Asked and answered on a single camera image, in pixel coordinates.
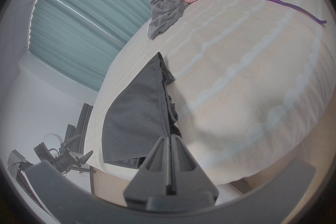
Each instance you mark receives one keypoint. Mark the round white framed mirror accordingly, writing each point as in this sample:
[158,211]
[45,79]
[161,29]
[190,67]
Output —
[52,136]

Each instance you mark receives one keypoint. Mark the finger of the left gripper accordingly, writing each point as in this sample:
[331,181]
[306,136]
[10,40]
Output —
[86,157]

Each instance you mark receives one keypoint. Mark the bed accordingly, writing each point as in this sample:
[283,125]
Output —
[249,73]

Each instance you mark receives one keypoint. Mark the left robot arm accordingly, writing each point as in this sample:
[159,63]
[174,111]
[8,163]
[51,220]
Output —
[60,160]

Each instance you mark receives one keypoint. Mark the grey garment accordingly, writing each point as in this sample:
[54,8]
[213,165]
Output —
[165,15]

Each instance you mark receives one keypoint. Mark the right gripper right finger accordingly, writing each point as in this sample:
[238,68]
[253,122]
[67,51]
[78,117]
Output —
[199,183]

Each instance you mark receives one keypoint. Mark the black T-shirt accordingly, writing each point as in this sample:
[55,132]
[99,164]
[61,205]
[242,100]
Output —
[136,112]

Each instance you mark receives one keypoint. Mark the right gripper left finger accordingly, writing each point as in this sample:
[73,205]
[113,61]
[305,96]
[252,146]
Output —
[141,183]

